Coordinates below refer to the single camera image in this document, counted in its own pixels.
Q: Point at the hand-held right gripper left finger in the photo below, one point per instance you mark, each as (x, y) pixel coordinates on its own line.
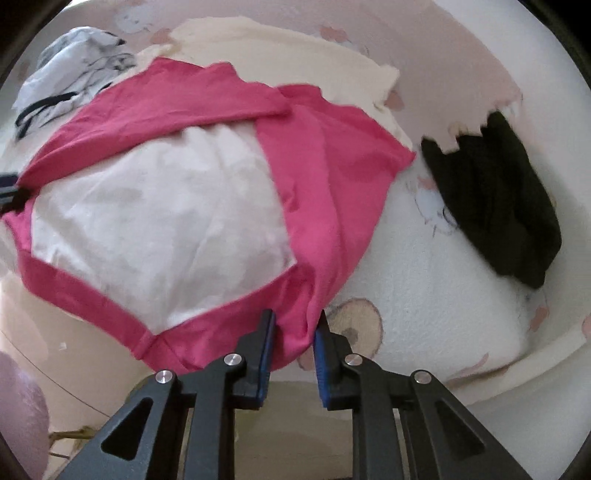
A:
(261, 364)

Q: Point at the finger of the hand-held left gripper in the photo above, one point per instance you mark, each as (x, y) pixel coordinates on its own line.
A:
(11, 194)

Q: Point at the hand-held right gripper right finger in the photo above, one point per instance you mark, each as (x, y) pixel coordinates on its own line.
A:
(325, 374)

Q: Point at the white jacket with dark trim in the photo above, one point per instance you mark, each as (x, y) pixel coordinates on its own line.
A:
(60, 74)

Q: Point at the pink and cream t-shirt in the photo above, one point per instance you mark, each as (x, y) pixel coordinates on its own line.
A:
(161, 221)

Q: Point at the pink printed blanket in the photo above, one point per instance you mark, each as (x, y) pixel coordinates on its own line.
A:
(438, 277)

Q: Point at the folded black garment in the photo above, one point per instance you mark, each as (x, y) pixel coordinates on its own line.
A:
(498, 198)

